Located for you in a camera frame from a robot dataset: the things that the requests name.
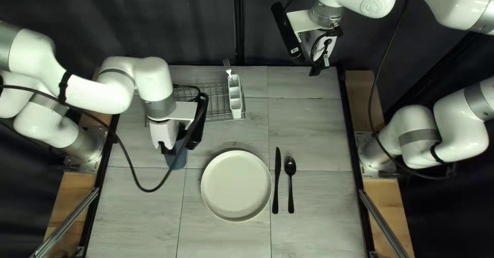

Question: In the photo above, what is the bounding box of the black frame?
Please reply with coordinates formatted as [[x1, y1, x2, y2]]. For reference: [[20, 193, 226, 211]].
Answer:
[[29, 0, 411, 258]]

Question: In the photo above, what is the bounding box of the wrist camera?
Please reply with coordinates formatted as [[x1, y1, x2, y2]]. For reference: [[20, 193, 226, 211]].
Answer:
[[270, 1, 305, 60], [185, 92, 209, 151]]

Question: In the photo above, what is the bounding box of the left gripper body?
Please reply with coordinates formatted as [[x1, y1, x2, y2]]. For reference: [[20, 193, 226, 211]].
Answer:
[[149, 119, 180, 150]]

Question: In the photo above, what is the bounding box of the dark blue cup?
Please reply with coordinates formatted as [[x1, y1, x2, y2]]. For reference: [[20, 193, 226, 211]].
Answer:
[[164, 138, 190, 171]]

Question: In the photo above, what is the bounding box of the white cutlery holder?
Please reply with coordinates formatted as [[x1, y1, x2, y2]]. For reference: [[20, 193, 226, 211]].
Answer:
[[228, 74, 245, 120]]

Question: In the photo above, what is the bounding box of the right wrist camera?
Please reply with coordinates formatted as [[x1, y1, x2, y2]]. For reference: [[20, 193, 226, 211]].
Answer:
[[270, 1, 305, 60]]

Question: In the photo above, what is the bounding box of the pale plate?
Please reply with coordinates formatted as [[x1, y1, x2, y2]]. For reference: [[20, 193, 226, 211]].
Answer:
[[200, 149, 272, 222]]

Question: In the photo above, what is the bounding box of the wire dish rack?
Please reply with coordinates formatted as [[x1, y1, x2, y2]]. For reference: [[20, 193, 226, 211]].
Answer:
[[145, 84, 246, 127]]

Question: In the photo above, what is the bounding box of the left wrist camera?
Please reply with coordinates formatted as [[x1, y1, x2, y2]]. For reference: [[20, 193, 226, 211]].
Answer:
[[185, 92, 209, 151]]

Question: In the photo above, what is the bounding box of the black spoon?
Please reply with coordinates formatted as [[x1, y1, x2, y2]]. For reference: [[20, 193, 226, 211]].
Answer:
[[284, 156, 297, 214]]

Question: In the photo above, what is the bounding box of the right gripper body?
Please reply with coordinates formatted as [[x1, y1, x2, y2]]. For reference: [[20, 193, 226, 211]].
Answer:
[[299, 28, 336, 64]]

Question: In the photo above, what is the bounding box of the black knife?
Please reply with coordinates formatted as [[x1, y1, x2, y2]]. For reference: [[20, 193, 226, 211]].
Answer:
[[272, 147, 282, 215]]

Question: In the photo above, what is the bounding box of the fork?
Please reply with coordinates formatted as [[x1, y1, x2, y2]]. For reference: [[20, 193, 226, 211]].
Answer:
[[223, 58, 234, 85]]

